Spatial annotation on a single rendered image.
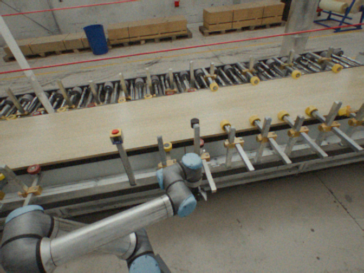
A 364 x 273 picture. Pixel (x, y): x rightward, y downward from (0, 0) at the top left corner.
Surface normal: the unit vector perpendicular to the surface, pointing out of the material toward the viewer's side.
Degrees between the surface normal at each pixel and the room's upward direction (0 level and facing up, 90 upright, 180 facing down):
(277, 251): 0
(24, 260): 24
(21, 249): 6
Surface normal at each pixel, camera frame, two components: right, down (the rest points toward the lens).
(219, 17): 0.17, 0.64
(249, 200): -0.07, -0.75
